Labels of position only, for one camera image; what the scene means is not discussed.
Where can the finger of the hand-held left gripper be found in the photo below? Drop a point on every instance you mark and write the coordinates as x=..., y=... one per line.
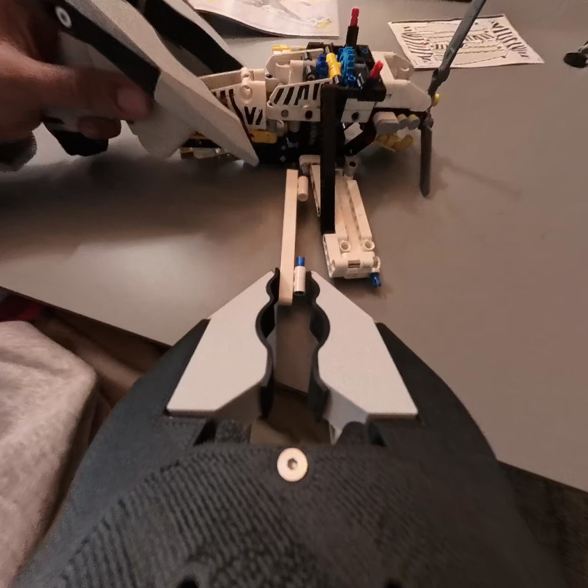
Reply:
x=181, y=7
x=193, y=119

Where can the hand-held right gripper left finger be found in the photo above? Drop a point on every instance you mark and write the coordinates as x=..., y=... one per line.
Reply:
x=216, y=367

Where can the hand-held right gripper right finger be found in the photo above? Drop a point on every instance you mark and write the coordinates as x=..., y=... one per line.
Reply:
x=363, y=367

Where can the long white lego beam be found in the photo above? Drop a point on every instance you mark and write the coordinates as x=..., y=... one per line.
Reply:
x=288, y=229

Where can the zebra striped lego airplane model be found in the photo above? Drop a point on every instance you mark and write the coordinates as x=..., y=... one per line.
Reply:
x=399, y=96

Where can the person's left forearm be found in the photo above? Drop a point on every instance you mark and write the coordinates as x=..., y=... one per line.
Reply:
x=13, y=154

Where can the loose small Lego pieces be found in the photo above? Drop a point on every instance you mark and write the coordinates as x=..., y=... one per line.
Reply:
x=578, y=57

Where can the person's left hand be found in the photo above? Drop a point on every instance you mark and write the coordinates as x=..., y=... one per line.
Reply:
x=55, y=96

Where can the open instruction booklet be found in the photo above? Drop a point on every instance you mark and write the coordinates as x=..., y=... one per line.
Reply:
x=275, y=16

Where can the zebra striped sticker sheet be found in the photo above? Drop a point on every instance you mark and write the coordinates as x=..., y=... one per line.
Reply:
x=496, y=46

